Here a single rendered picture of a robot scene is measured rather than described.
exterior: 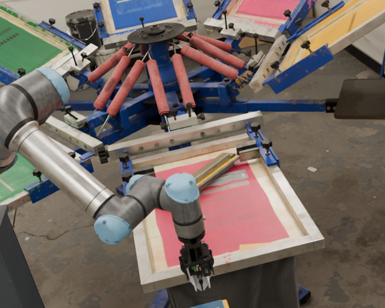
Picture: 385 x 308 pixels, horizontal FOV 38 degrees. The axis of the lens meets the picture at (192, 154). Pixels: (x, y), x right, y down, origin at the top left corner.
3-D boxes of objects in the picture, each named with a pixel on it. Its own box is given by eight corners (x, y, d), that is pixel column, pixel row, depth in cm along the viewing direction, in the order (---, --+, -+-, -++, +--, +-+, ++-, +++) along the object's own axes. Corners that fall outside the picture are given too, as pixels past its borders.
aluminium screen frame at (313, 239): (325, 247, 178) (324, 238, 176) (143, 294, 174) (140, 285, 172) (256, 138, 247) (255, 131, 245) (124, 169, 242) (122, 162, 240)
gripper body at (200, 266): (186, 283, 143) (178, 246, 137) (181, 261, 151) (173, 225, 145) (216, 276, 144) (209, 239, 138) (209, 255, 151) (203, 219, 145)
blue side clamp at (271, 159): (280, 174, 221) (278, 159, 217) (268, 177, 220) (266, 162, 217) (259, 140, 247) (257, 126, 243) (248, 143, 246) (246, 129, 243)
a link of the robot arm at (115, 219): (-33, 95, 132) (125, 233, 125) (3, 76, 139) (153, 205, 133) (-37, 126, 140) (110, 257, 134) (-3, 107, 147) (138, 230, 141)
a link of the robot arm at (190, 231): (170, 211, 143) (201, 204, 144) (173, 226, 145) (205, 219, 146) (174, 229, 136) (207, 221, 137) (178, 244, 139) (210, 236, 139)
